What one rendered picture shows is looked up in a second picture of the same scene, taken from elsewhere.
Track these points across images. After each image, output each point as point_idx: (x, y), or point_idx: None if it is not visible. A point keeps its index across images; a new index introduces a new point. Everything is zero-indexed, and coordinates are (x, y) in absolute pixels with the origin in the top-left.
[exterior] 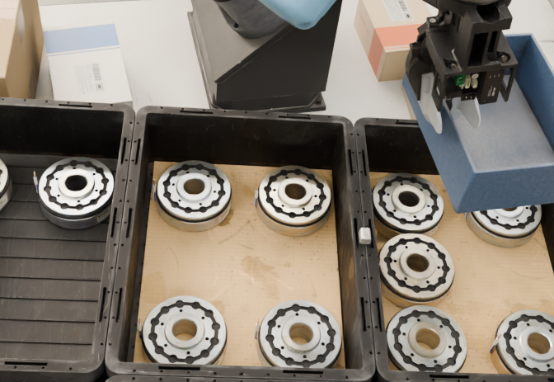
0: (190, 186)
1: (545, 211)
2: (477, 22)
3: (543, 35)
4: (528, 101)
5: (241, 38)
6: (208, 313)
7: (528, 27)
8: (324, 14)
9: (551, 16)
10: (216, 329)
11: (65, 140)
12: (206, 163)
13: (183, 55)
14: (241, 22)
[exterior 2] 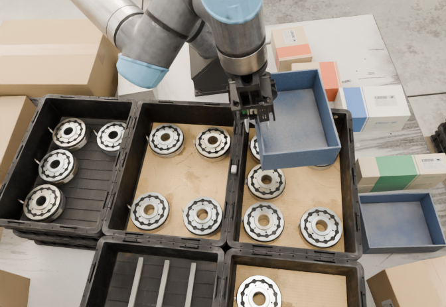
0: (165, 136)
1: (341, 152)
2: (238, 87)
3: (371, 46)
4: (316, 105)
5: (202, 58)
6: (161, 201)
7: (363, 42)
8: (159, 81)
9: (377, 35)
10: (164, 209)
11: (112, 113)
12: (173, 125)
13: (186, 63)
14: (199, 52)
